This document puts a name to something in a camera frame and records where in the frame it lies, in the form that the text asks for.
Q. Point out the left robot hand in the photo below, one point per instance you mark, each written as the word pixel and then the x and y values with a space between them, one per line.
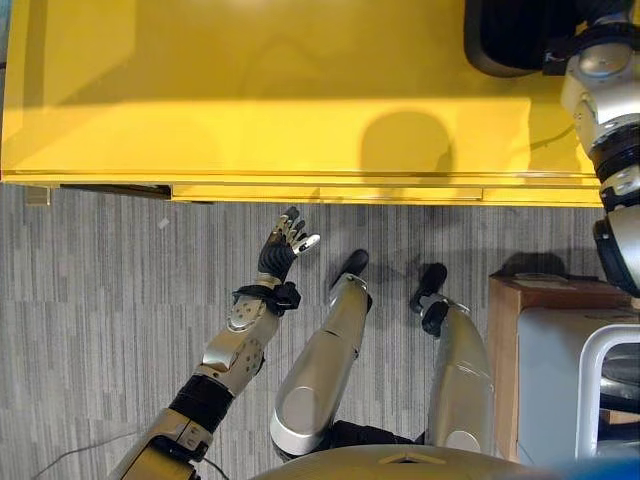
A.
pixel 276 257

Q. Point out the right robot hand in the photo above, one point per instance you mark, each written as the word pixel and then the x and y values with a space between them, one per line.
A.
pixel 602 6

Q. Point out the black sole-shaped part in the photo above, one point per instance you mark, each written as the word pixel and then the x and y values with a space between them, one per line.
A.
pixel 622 375
pixel 500 45

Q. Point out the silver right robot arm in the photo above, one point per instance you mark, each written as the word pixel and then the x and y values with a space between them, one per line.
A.
pixel 607 110

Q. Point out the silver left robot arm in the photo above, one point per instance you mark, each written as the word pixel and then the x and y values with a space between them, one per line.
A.
pixel 235 340

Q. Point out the yellow metal shelf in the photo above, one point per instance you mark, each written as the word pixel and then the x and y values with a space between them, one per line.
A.
pixel 250 100

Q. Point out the brown cardboard box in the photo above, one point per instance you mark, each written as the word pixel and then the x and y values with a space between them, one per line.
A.
pixel 505 340

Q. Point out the white plastic box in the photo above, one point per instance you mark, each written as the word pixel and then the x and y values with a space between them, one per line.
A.
pixel 592 380

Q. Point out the silver left robot leg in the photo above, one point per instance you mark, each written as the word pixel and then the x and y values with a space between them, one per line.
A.
pixel 325 360

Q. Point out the silver robot leg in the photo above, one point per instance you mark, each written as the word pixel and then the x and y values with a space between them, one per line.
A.
pixel 325 360
pixel 462 380

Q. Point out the silver right robot leg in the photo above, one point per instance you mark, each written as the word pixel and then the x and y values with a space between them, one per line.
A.
pixel 462 380

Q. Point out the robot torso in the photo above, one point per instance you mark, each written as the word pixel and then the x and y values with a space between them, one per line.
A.
pixel 395 462

